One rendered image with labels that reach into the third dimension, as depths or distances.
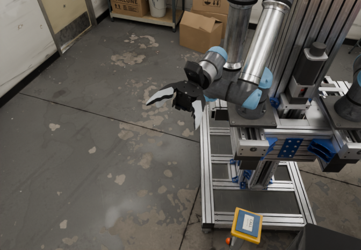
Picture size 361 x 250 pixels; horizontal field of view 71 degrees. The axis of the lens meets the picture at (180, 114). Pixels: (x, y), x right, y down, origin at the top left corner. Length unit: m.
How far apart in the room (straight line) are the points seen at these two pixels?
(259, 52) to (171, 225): 1.73
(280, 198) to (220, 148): 0.65
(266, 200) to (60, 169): 1.91
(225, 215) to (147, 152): 1.02
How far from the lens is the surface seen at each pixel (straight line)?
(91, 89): 3.47
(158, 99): 0.70
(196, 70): 0.67
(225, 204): 2.16
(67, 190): 2.62
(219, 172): 2.28
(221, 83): 0.90
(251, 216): 1.32
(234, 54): 1.11
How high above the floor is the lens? 2.16
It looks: 47 degrees down
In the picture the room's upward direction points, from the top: straight up
